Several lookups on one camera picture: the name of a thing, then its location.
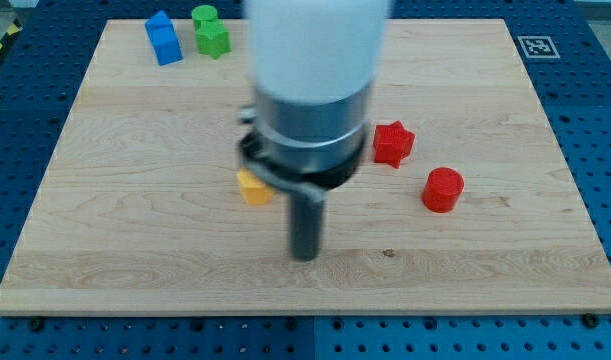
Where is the black flange with cable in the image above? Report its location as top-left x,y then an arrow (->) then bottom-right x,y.
238,104 -> 366,199

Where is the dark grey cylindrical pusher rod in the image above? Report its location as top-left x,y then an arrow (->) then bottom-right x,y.
289,187 -> 325,261

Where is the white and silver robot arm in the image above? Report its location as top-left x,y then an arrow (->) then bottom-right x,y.
239,0 -> 392,261

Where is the yellow block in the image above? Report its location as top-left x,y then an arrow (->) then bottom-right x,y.
236,168 -> 275,206

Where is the red star block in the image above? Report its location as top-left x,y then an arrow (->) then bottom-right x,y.
372,121 -> 415,169

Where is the red cylinder block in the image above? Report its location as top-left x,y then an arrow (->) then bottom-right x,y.
421,167 -> 465,213

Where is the light wooden board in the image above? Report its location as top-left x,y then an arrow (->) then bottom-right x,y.
0,19 -> 611,317

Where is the green star block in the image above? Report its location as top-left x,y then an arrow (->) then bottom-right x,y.
195,20 -> 231,59

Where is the green cylinder block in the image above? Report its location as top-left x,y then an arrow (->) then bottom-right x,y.
190,5 -> 219,30

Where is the blue house-shaped block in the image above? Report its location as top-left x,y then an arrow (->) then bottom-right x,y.
145,10 -> 183,66

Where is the white fiducial marker tag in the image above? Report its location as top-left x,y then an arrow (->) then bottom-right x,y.
518,35 -> 560,59

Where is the black bolt front left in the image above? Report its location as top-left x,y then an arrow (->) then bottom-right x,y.
27,317 -> 45,332

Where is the black bolt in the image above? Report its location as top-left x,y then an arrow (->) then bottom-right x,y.
582,313 -> 600,329
27,317 -> 45,332

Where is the black bolt front right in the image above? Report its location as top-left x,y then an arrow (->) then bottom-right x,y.
582,313 -> 600,329

